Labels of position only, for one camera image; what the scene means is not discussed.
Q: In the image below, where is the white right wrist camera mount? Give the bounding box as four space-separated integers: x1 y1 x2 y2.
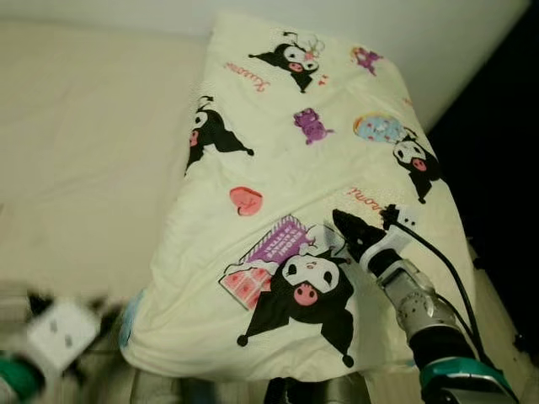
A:
358 205 419 270

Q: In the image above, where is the cream cartoon print quilt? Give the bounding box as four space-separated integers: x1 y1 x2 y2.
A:
118 10 477 384

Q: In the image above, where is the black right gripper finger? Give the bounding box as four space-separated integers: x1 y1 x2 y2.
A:
334 209 371 253

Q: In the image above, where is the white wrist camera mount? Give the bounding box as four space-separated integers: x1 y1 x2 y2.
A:
25 299 100 375
358 205 419 270

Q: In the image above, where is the cream sheeted bed mattress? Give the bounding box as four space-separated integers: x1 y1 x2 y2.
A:
0 19 220 338

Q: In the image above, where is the grey robot right leg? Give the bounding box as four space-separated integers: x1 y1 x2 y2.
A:
265 376 371 404

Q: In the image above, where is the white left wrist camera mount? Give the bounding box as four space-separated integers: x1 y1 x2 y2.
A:
25 299 100 375

